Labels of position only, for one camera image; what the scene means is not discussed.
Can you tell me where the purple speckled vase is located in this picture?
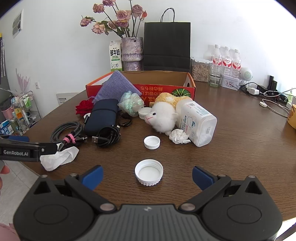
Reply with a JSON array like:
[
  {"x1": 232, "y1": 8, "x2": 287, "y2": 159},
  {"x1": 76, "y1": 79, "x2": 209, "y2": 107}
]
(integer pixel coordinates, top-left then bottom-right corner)
[{"x1": 121, "y1": 37, "x2": 144, "y2": 71}]

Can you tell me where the white leaning panel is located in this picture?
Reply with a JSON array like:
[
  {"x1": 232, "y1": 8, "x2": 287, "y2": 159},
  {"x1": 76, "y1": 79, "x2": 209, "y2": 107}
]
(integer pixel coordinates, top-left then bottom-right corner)
[{"x1": 56, "y1": 92, "x2": 80, "y2": 106}]

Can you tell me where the large white tissue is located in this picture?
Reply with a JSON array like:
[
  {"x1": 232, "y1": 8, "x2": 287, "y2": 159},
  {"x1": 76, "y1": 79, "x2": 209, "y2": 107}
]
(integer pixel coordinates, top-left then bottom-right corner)
[{"x1": 40, "y1": 146, "x2": 79, "y2": 172}]

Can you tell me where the clear drinking glass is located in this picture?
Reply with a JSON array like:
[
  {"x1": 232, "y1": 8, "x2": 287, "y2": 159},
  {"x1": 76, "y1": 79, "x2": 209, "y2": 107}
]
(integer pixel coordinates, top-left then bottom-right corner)
[{"x1": 208, "y1": 64, "x2": 223, "y2": 88}]

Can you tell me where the white cable with puck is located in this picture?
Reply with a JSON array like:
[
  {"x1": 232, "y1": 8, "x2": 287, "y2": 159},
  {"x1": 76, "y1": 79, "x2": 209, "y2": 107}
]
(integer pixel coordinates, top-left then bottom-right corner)
[{"x1": 258, "y1": 98, "x2": 288, "y2": 118}]

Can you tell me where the pink feather decoration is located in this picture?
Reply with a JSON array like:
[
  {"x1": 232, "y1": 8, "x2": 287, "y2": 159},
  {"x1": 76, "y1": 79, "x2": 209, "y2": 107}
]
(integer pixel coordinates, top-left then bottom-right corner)
[{"x1": 15, "y1": 68, "x2": 30, "y2": 93}]

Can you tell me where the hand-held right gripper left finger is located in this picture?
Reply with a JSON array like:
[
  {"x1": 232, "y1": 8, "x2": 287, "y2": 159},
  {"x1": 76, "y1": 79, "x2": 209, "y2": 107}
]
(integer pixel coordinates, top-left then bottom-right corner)
[{"x1": 33, "y1": 165, "x2": 115, "y2": 212}]

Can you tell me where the white printed tin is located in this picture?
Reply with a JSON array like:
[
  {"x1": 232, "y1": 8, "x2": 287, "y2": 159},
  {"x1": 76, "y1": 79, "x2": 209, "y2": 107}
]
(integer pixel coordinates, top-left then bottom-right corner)
[{"x1": 220, "y1": 75, "x2": 241, "y2": 91}]

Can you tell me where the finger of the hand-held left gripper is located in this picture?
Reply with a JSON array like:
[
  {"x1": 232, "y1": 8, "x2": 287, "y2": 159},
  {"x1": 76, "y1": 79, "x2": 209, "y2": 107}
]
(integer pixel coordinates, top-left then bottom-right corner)
[
  {"x1": 39, "y1": 142, "x2": 61, "y2": 155},
  {"x1": 0, "y1": 136, "x2": 30, "y2": 143}
]

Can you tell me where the red artificial rose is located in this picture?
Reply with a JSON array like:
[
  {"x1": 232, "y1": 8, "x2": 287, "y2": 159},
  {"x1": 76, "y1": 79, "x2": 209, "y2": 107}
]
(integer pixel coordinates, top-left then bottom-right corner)
[{"x1": 75, "y1": 99, "x2": 94, "y2": 116}]

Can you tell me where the clear bag of mint pads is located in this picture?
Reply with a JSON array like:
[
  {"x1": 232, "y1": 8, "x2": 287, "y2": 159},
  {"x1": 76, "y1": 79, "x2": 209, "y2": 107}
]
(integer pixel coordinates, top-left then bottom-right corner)
[{"x1": 117, "y1": 91, "x2": 145, "y2": 117}]

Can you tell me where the yellow plush toy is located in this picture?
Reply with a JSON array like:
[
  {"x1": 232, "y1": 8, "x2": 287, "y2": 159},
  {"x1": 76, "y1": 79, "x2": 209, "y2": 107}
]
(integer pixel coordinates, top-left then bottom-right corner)
[{"x1": 154, "y1": 92, "x2": 192, "y2": 108}]

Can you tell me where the dried pink rose bouquet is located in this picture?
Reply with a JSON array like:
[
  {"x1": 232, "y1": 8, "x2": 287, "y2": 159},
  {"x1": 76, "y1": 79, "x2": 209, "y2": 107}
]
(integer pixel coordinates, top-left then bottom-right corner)
[{"x1": 80, "y1": 0, "x2": 148, "y2": 39}]

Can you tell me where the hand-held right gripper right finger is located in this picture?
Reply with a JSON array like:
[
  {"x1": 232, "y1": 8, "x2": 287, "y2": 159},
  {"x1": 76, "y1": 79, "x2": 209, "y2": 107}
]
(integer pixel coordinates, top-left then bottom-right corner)
[{"x1": 179, "y1": 166, "x2": 263, "y2": 212}]

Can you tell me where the large white bottle cap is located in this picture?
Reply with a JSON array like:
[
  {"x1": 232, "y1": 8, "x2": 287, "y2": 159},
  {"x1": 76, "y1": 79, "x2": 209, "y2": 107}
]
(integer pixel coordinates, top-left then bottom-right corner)
[{"x1": 135, "y1": 159, "x2": 164, "y2": 186}]

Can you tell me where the person's pink clothing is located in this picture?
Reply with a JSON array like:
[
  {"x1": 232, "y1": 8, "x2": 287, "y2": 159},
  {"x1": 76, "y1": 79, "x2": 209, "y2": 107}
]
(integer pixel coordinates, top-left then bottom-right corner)
[{"x1": 0, "y1": 224, "x2": 20, "y2": 241}]

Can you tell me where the grey braided cable bundle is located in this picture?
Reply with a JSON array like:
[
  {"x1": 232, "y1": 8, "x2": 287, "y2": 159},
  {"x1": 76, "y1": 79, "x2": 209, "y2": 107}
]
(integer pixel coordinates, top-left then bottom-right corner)
[{"x1": 50, "y1": 122, "x2": 88, "y2": 149}]

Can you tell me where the person's left hand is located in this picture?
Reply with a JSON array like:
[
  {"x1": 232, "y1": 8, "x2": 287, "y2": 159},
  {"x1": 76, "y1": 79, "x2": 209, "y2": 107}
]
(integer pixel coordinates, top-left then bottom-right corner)
[{"x1": 0, "y1": 160, "x2": 11, "y2": 190}]

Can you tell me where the metal wire rack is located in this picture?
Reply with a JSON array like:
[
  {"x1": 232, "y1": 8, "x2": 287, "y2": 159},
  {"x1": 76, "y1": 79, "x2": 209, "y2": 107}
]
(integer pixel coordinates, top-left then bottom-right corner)
[{"x1": 10, "y1": 90, "x2": 42, "y2": 136}]

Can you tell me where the small white tissue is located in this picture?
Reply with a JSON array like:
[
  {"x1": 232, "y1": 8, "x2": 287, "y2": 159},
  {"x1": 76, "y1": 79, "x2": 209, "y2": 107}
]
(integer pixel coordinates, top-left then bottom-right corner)
[{"x1": 169, "y1": 129, "x2": 191, "y2": 144}]

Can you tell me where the clear container of wooden pegs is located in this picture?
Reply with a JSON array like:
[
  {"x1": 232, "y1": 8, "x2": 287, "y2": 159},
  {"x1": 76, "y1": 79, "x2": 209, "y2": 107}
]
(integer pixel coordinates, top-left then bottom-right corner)
[{"x1": 190, "y1": 57, "x2": 211, "y2": 82}]

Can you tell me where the green and white milk carton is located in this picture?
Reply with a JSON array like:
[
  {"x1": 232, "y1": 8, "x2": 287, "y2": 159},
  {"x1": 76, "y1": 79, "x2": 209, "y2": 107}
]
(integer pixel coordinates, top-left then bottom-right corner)
[{"x1": 109, "y1": 39, "x2": 123, "y2": 72}]

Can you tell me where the white plush sheep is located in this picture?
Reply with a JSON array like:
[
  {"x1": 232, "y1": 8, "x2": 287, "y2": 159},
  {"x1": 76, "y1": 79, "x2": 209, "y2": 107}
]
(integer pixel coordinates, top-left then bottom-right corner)
[{"x1": 144, "y1": 101, "x2": 179, "y2": 136}]

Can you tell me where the black upright box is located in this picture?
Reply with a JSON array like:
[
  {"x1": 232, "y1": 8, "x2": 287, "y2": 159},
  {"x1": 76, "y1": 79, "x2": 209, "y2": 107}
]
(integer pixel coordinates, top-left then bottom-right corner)
[{"x1": 268, "y1": 75, "x2": 278, "y2": 91}]

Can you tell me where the small black cable coil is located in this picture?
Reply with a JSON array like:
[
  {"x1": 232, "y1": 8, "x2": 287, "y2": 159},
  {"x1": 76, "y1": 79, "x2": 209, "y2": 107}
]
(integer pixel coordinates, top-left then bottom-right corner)
[{"x1": 118, "y1": 111, "x2": 133, "y2": 127}]

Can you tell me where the small white bottle cap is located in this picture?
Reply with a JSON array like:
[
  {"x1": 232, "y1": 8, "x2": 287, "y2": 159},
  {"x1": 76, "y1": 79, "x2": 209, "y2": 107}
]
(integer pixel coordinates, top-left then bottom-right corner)
[{"x1": 138, "y1": 107, "x2": 152, "y2": 120}]

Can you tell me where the black paper bag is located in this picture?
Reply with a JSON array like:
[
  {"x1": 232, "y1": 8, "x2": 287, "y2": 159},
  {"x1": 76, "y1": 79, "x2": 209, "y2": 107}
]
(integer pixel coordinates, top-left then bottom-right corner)
[{"x1": 143, "y1": 8, "x2": 191, "y2": 72}]

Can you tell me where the black desk gadget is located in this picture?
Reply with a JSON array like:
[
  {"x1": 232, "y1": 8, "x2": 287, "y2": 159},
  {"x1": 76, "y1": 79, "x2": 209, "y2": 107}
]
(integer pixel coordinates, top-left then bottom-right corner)
[{"x1": 257, "y1": 85, "x2": 288, "y2": 102}]

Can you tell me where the blue and white carton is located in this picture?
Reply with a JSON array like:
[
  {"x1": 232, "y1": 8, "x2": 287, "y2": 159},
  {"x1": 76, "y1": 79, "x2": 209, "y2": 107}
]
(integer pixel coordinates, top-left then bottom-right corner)
[{"x1": 0, "y1": 120, "x2": 14, "y2": 136}]

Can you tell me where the purple fabric drawstring pouch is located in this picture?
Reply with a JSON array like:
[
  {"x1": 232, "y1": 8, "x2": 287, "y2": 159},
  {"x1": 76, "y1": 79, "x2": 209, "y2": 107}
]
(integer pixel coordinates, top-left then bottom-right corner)
[{"x1": 91, "y1": 70, "x2": 142, "y2": 103}]

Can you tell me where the black USB cable bundle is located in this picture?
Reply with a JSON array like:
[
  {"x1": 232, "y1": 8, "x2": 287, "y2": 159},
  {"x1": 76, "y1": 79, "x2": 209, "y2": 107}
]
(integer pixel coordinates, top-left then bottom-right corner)
[{"x1": 92, "y1": 125, "x2": 121, "y2": 147}]

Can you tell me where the yellow round object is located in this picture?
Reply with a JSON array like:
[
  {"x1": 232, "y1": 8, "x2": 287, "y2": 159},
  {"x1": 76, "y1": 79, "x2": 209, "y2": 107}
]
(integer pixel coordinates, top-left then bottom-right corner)
[{"x1": 286, "y1": 104, "x2": 296, "y2": 130}]

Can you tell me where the red label water bottle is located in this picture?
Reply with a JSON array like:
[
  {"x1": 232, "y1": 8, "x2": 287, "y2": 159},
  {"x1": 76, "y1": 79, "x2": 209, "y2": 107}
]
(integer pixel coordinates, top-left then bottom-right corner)
[
  {"x1": 212, "y1": 44, "x2": 223, "y2": 67},
  {"x1": 231, "y1": 49, "x2": 242, "y2": 78},
  {"x1": 203, "y1": 45, "x2": 215, "y2": 59},
  {"x1": 221, "y1": 46, "x2": 233, "y2": 76}
]

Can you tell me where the medium white bottle cap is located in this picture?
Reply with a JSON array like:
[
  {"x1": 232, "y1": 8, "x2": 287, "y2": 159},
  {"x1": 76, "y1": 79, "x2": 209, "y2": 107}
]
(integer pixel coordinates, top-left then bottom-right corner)
[{"x1": 144, "y1": 136, "x2": 161, "y2": 150}]

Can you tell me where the red cardboard box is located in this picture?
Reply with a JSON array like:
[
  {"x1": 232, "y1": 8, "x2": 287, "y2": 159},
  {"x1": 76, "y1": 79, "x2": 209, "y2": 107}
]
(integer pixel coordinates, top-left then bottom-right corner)
[{"x1": 85, "y1": 71, "x2": 196, "y2": 105}]

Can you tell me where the white plastic jar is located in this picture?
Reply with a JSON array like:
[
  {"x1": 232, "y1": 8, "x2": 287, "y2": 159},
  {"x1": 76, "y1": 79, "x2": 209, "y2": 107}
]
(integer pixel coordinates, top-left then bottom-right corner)
[{"x1": 176, "y1": 100, "x2": 218, "y2": 147}]

